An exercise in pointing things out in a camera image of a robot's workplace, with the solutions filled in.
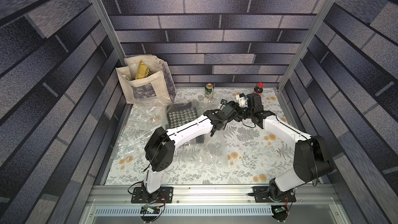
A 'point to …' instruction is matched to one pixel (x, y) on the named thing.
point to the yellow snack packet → (143, 71)
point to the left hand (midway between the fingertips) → (219, 118)
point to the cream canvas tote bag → (157, 87)
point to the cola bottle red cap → (260, 84)
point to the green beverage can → (209, 90)
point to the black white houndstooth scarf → (179, 114)
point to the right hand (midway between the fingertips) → (222, 109)
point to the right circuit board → (280, 213)
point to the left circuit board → (146, 209)
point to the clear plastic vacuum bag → (137, 119)
